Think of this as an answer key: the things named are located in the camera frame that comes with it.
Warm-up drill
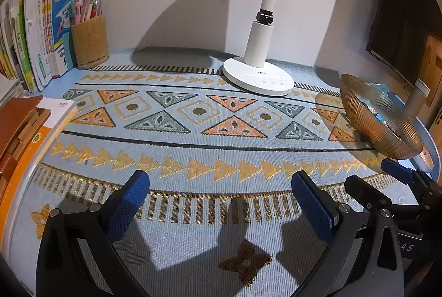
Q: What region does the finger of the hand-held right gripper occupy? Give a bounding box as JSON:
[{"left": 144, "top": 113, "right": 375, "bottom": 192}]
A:
[
  {"left": 344, "top": 174, "right": 420, "bottom": 215},
  {"left": 381, "top": 159, "right": 442, "bottom": 204}
]

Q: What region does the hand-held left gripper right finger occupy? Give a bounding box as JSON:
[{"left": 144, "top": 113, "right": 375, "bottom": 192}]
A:
[{"left": 291, "top": 170, "right": 404, "bottom": 297}]

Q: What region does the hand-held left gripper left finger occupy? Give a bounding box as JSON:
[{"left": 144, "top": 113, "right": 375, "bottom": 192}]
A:
[{"left": 36, "top": 169, "right": 151, "bottom": 297}]

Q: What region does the amber ribbed glass bowl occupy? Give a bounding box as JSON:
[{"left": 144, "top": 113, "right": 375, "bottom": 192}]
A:
[{"left": 340, "top": 74, "right": 423, "bottom": 160}]

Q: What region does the blue packet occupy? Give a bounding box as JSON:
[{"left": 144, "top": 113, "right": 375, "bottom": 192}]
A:
[{"left": 369, "top": 83, "right": 391, "bottom": 95}]

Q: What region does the patterned blue table mat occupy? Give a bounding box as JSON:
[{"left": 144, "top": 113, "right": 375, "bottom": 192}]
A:
[{"left": 7, "top": 49, "right": 436, "bottom": 297}]

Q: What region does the wooden cabinet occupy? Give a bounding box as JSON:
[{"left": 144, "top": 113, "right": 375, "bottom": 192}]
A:
[{"left": 425, "top": 31, "right": 442, "bottom": 108}]

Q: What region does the white book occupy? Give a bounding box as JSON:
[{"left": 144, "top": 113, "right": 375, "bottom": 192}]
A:
[{"left": 36, "top": 99, "right": 79, "bottom": 132}]

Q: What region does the brown leather notebook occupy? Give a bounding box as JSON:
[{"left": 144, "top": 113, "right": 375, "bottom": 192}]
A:
[{"left": 0, "top": 96, "right": 44, "bottom": 188}]

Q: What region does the white desk lamp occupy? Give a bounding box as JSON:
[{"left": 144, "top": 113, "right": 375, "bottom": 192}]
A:
[{"left": 222, "top": 0, "right": 382, "bottom": 97}]

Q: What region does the black monitor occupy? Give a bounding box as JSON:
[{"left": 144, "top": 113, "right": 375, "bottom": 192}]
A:
[{"left": 366, "top": 0, "right": 442, "bottom": 87}]

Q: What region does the wooden pen holder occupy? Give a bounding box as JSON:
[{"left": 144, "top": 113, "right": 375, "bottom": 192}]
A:
[{"left": 71, "top": 15, "right": 110, "bottom": 70}]

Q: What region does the row of upright books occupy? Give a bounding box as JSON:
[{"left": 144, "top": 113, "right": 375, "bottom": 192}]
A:
[{"left": 0, "top": 0, "right": 91, "bottom": 95}]

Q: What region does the bunch of pens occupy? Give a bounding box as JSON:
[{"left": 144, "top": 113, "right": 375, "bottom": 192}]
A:
[{"left": 71, "top": 0, "right": 104, "bottom": 25}]

